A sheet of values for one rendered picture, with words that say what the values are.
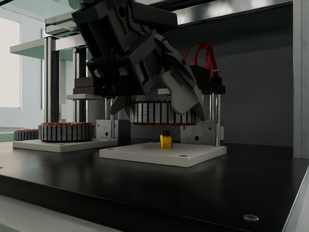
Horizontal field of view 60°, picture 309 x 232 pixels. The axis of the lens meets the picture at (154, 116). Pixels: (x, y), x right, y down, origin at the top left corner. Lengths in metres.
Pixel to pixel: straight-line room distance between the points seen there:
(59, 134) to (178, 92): 0.27
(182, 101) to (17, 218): 0.23
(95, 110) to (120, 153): 0.50
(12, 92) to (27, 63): 0.66
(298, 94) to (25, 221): 0.39
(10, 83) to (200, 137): 5.25
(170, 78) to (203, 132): 0.20
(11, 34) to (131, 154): 5.52
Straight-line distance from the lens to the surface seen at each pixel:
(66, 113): 1.66
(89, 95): 0.60
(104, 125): 0.68
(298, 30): 0.48
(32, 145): 0.56
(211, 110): 0.55
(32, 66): 5.94
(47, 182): 0.28
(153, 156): 0.36
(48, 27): 0.85
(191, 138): 0.55
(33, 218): 0.26
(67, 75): 1.70
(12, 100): 5.65
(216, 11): 0.53
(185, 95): 0.37
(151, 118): 0.38
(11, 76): 5.68
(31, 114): 5.84
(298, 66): 0.46
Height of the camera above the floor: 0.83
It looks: level
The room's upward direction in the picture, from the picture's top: straight up
